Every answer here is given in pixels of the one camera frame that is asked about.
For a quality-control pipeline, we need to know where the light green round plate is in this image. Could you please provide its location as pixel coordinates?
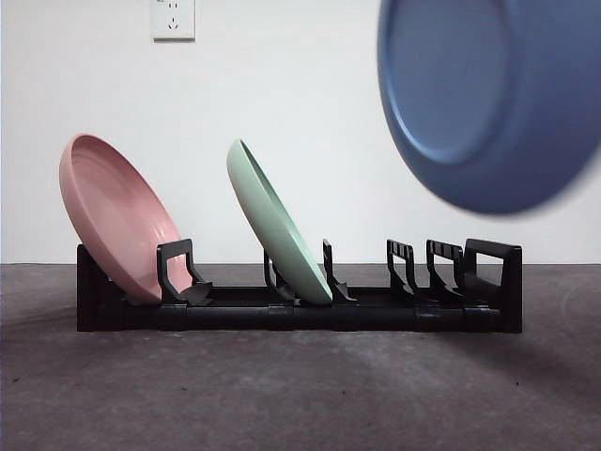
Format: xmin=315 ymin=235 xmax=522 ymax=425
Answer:
xmin=226 ymin=137 xmax=334 ymax=304

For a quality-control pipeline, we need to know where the pink round plate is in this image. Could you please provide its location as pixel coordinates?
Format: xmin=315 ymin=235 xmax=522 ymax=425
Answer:
xmin=58 ymin=132 xmax=196 ymax=304

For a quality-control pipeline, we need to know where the blue round plate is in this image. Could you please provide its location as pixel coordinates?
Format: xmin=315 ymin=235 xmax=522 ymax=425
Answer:
xmin=377 ymin=0 xmax=601 ymax=216

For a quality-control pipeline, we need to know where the black plastic dish rack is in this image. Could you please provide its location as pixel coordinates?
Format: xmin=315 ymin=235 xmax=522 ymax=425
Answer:
xmin=76 ymin=237 xmax=524 ymax=334

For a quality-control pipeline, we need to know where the white wall socket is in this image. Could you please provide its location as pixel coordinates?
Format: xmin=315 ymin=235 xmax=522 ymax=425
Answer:
xmin=152 ymin=0 xmax=196 ymax=42

